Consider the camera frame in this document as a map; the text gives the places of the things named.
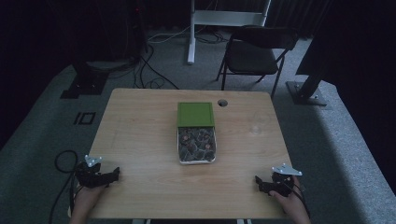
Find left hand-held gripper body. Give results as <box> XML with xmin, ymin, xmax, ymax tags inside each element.
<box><xmin>75</xmin><ymin>154</ymin><xmax>108</xmax><ymax>189</ymax></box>

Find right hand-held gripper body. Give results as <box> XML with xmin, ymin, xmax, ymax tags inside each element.
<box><xmin>269</xmin><ymin>162</ymin><xmax>304</xmax><ymax>198</ymax></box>

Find person's right hand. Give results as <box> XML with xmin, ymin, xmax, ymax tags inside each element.
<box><xmin>268</xmin><ymin>176</ymin><xmax>305</xmax><ymax>217</ymax></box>

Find person's left hand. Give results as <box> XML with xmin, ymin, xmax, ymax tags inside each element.
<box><xmin>72</xmin><ymin>184</ymin><xmax>107</xmax><ymax>217</ymax></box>

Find clear glass cup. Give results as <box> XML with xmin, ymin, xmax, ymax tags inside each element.
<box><xmin>249</xmin><ymin>109</ymin><xmax>271</xmax><ymax>136</ymax></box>

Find metal tray with contents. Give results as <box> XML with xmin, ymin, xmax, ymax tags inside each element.
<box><xmin>176</xmin><ymin>125</ymin><xmax>218</xmax><ymax>165</ymax></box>

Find black stand with flat base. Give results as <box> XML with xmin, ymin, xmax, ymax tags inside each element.
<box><xmin>59</xmin><ymin>60</ymin><xmax>132</xmax><ymax>100</ymax></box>

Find green box lid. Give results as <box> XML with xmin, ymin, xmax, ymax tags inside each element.
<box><xmin>177</xmin><ymin>102</ymin><xmax>216</xmax><ymax>128</ymax></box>

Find black folding chair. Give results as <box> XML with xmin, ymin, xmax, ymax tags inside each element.
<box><xmin>216</xmin><ymin>24</ymin><xmax>300</xmax><ymax>100</ymax></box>

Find white metal stand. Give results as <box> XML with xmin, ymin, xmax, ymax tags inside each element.
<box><xmin>186</xmin><ymin>0</ymin><xmax>273</xmax><ymax>65</ymax></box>

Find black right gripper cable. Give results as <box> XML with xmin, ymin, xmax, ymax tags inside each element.
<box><xmin>283</xmin><ymin>175</ymin><xmax>312</xmax><ymax>219</ymax></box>

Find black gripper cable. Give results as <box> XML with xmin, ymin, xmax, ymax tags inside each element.
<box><xmin>283</xmin><ymin>175</ymin><xmax>312</xmax><ymax>219</ymax></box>
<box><xmin>47</xmin><ymin>149</ymin><xmax>82</xmax><ymax>224</ymax></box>

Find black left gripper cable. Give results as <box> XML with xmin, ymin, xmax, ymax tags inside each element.
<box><xmin>47</xmin><ymin>149</ymin><xmax>82</xmax><ymax>224</ymax></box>

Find black stand with base plate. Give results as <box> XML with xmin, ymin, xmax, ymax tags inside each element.
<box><xmin>285</xmin><ymin>0</ymin><xmax>396</xmax><ymax>107</ymax></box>

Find black floor cables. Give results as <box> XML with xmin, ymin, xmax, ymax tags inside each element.
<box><xmin>132</xmin><ymin>43</ymin><xmax>180</xmax><ymax>91</ymax></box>

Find white floor cable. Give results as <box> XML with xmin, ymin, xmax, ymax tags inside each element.
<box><xmin>147</xmin><ymin>25</ymin><xmax>192</xmax><ymax>45</ymax></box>

